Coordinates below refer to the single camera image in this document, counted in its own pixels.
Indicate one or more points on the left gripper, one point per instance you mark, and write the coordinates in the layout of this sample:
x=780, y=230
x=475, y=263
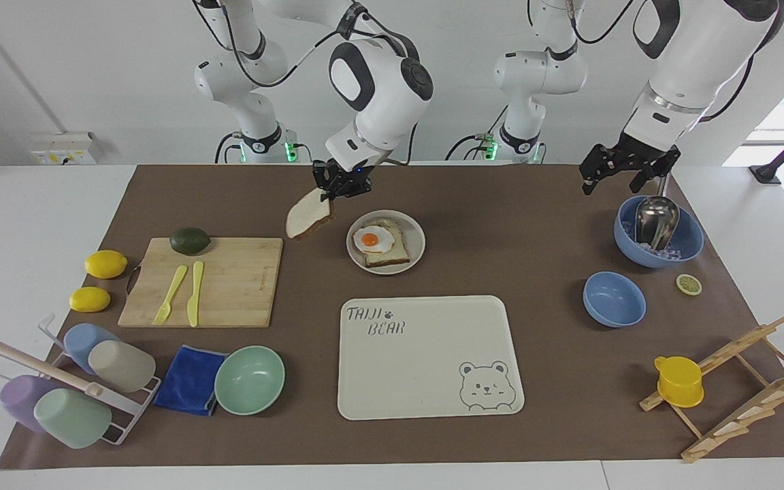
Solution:
x=644, y=155

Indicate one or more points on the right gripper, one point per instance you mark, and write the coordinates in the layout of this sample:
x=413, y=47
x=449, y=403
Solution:
x=348, y=170

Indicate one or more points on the plain bread slice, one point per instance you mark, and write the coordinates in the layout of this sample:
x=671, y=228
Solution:
x=305, y=216

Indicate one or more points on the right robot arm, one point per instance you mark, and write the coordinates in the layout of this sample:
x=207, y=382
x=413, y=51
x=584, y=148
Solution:
x=385, y=75

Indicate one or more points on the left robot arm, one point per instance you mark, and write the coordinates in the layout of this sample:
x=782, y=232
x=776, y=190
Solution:
x=691, y=61

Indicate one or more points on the round beige plate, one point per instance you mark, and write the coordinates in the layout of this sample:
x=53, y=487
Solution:
x=411, y=239

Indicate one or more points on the metal scoop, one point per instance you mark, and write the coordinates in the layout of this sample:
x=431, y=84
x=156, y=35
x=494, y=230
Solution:
x=656, y=219

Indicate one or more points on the fried egg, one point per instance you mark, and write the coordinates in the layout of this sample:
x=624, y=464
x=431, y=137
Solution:
x=371, y=239

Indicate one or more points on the toasted bread slice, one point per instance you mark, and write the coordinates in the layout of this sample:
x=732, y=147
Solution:
x=392, y=254

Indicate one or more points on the clear ice cubes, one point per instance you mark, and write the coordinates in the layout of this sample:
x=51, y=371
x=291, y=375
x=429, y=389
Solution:
x=667, y=254

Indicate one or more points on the large blue bowl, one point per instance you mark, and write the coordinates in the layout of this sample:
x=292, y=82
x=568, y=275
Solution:
x=691, y=238

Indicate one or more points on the small blue bowl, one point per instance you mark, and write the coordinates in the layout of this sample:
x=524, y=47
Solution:
x=614, y=299

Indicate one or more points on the lemon slice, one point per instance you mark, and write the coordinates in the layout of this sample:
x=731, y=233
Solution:
x=689, y=284

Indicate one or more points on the wooden cutting board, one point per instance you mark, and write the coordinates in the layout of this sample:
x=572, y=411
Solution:
x=235, y=286

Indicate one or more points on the dark green avocado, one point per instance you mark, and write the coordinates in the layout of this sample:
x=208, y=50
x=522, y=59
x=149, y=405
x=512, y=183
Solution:
x=190, y=241

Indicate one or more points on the yellow plastic knife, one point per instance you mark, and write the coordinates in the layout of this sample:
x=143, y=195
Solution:
x=194, y=296

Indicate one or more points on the cream tray with bear print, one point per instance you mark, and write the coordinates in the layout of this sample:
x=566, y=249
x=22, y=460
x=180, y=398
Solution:
x=419, y=361

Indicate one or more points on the yellow plastic fork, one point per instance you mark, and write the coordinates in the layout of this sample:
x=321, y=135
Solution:
x=170, y=294

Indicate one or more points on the mint green bowl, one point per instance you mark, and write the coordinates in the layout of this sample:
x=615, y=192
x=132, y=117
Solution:
x=249, y=381

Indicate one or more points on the yellow cup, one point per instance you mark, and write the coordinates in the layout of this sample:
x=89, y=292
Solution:
x=680, y=382

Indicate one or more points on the yellow lemon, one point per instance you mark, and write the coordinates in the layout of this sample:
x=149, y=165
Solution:
x=90, y=299
x=106, y=264

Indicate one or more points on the blue cloth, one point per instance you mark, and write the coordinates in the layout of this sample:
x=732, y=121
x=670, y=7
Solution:
x=188, y=381

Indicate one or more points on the wooden drying rack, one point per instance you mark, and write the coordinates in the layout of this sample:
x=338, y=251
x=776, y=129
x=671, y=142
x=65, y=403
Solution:
x=739, y=415

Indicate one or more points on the beige cup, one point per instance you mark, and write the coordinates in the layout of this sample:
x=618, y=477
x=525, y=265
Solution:
x=123, y=366

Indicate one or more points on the light blue cup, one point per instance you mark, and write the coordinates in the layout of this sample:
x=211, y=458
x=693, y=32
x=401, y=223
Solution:
x=82, y=340

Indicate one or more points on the mint green cup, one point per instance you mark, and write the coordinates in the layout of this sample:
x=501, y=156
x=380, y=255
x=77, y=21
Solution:
x=72, y=418

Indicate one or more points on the purple cup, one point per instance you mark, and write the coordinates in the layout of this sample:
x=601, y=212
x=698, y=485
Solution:
x=21, y=401

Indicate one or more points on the white wall socket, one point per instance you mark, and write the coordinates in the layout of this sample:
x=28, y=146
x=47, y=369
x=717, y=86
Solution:
x=62, y=148

